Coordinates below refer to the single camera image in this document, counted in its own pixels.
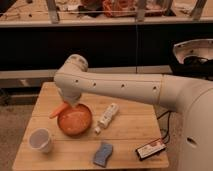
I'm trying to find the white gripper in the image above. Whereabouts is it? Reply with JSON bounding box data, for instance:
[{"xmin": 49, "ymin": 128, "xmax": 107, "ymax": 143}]
[{"xmin": 59, "ymin": 89, "xmax": 82, "ymax": 106}]

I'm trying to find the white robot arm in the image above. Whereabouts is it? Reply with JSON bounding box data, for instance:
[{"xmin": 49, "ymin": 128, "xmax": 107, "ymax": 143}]
[{"xmin": 54, "ymin": 54, "xmax": 213, "ymax": 171}]

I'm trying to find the white ceramic cup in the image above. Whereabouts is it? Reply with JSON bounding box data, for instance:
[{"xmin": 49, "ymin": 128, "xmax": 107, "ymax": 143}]
[{"xmin": 28, "ymin": 128, "xmax": 53, "ymax": 153}]

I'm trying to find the orange bowl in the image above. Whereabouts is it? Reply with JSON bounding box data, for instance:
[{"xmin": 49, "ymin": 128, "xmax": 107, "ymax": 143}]
[{"xmin": 57, "ymin": 104, "xmax": 92, "ymax": 136}]

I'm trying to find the white power strip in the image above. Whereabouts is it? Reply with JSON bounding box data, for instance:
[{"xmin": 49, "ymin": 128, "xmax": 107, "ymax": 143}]
[{"xmin": 94, "ymin": 103, "xmax": 119, "ymax": 134}]

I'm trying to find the wooden table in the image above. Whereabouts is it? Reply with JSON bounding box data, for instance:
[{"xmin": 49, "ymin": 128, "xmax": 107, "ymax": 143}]
[{"xmin": 13, "ymin": 82, "xmax": 169, "ymax": 171}]

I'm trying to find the blue sponge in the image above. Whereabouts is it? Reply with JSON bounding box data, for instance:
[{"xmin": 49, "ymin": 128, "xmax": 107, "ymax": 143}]
[{"xmin": 93, "ymin": 142, "xmax": 113, "ymax": 167}]

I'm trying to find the black and white electronic box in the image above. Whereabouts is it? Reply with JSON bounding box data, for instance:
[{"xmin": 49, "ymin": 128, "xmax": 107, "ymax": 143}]
[{"xmin": 135, "ymin": 138, "xmax": 166, "ymax": 161}]

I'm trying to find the orange crate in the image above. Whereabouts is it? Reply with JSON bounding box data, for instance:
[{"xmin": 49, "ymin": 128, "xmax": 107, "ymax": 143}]
[{"xmin": 102, "ymin": 0, "xmax": 167, "ymax": 17}]

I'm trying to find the white dome device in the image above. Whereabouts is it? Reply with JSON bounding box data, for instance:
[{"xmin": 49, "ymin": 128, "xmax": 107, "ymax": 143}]
[{"xmin": 170, "ymin": 38, "xmax": 213, "ymax": 81}]

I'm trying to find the black cable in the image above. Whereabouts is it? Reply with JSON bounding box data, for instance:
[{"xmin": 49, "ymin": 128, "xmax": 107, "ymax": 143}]
[{"xmin": 156, "ymin": 110, "xmax": 175, "ymax": 144}]

